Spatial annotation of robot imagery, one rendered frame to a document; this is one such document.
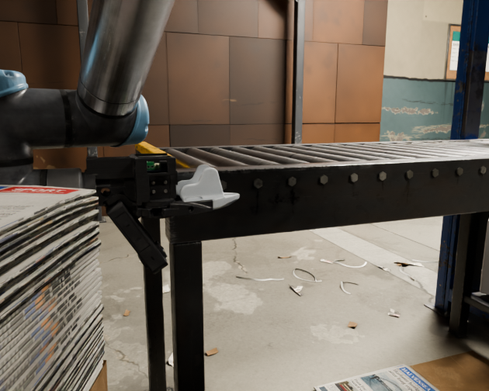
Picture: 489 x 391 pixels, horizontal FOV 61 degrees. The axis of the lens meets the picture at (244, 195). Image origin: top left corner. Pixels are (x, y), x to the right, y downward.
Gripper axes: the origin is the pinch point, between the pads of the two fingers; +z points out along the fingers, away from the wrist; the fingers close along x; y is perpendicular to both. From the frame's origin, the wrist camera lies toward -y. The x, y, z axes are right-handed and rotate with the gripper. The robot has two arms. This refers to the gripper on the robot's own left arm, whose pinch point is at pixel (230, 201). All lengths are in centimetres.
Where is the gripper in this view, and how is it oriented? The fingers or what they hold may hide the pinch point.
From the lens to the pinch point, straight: 61.8
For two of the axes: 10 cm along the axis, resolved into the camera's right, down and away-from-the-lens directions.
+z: 9.4, -0.6, 3.3
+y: 0.0, -9.8, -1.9
